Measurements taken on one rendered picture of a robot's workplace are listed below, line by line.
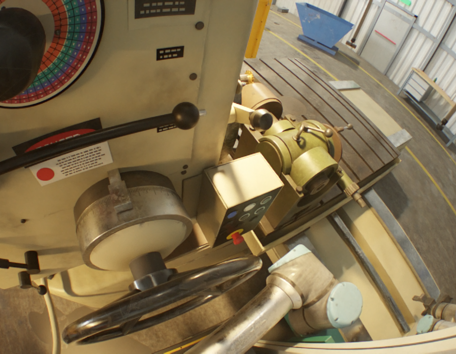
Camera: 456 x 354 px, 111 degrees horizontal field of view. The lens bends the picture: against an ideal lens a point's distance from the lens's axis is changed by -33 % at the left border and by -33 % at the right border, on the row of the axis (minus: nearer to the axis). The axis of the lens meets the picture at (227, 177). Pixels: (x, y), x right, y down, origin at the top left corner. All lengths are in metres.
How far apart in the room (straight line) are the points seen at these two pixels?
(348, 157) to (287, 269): 0.79
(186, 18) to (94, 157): 0.23
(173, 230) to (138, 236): 0.07
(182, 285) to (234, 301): 1.54
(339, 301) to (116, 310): 0.65
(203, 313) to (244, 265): 1.45
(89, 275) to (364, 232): 1.55
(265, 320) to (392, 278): 1.05
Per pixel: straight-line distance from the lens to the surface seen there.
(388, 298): 1.54
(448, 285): 3.61
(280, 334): 1.54
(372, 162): 1.46
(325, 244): 1.33
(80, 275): 1.27
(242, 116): 0.47
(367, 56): 8.19
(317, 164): 0.71
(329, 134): 0.78
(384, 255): 1.59
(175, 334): 1.74
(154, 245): 0.42
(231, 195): 0.47
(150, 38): 0.29
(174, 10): 0.28
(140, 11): 0.27
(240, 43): 0.35
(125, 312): 0.26
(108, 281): 1.22
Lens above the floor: 1.74
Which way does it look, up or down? 52 degrees down
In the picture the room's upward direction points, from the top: 17 degrees clockwise
